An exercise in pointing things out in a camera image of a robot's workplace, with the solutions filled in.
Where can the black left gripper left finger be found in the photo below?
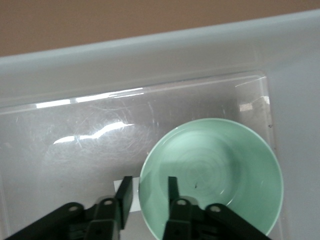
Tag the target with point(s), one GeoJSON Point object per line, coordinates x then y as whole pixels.
{"type": "Point", "coordinates": [126, 197]}

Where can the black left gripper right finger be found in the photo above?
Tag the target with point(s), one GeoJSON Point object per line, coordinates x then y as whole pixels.
{"type": "Point", "coordinates": [173, 192]}

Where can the mint green bowl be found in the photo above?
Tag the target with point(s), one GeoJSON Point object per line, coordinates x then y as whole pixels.
{"type": "Point", "coordinates": [225, 155]}

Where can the clear plastic storage box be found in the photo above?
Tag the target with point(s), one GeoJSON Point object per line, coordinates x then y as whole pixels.
{"type": "Point", "coordinates": [100, 125]}

